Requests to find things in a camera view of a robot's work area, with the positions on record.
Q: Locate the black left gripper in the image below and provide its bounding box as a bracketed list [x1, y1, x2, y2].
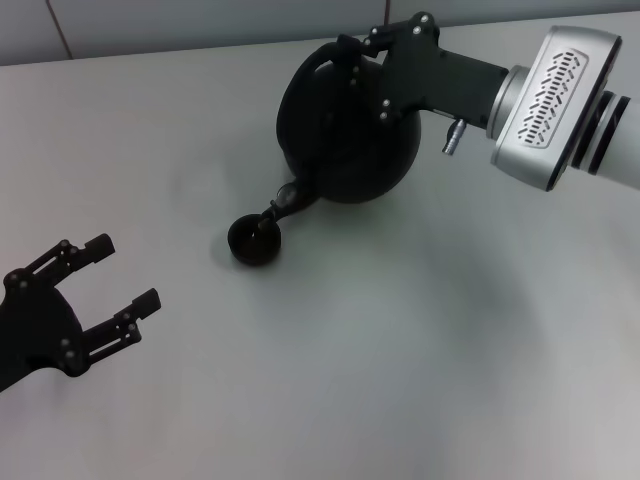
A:
[0, 233, 163, 395]

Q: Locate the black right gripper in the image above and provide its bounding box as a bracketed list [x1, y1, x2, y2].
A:
[336, 12, 512, 127]

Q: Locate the black round teapot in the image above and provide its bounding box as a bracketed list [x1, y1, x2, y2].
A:
[257, 38, 424, 235]

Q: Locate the small black teacup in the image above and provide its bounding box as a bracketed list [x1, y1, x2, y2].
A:
[227, 212, 282, 268]

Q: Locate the silver cable connector plug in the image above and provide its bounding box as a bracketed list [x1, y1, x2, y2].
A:
[441, 118, 467, 154]

